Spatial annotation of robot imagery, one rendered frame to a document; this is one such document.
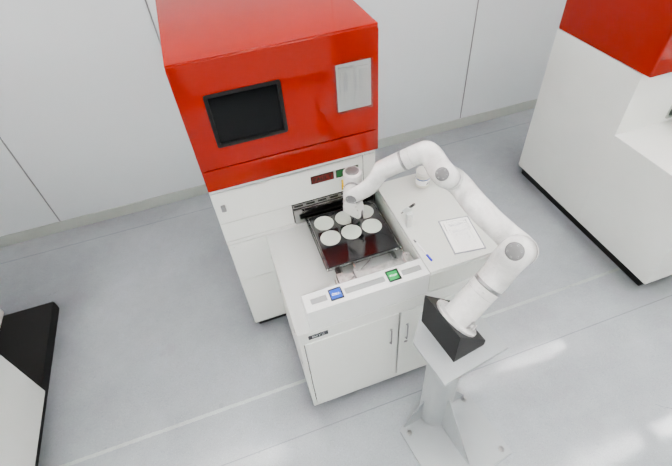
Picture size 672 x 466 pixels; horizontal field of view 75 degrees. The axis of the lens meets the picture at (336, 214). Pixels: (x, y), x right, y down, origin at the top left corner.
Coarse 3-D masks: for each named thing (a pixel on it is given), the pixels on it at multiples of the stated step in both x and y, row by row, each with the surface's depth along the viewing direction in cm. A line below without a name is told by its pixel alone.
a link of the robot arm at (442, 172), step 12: (420, 144) 183; (432, 144) 182; (408, 156) 185; (420, 156) 183; (432, 156) 178; (444, 156) 174; (408, 168) 189; (432, 168) 173; (444, 168) 169; (456, 168) 172; (432, 180) 174; (444, 180) 169; (456, 180) 171
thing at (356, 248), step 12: (372, 204) 230; (372, 216) 224; (312, 228) 221; (336, 228) 219; (384, 228) 217; (348, 240) 213; (360, 240) 213; (372, 240) 212; (384, 240) 212; (324, 252) 209; (336, 252) 208; (348, 252) 208; (360, 252) 208; (372, 252) 207; (336, 264) 203
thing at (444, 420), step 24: (432, 336) 183; (432, 360) 176; (480, 360) 175; (432, 384) 205; (456, 384) 203; (432, 408) 221; (456, 408) 240; (408, 432) 232; (432, 432) 232; (456, 432) 219; (480, 432) 231; (432, 456) 224; (456, 456) 223; (480, 456) 223; (504, 456) 222
